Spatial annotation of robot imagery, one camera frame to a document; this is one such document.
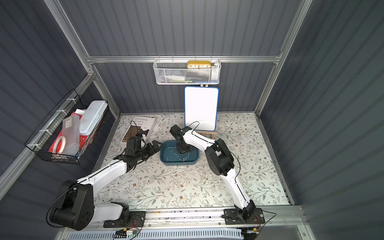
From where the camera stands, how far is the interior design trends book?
Answer: 106 cm

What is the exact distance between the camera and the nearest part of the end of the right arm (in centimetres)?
73

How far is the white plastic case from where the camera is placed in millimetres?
708

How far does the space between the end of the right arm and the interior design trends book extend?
0.31 m
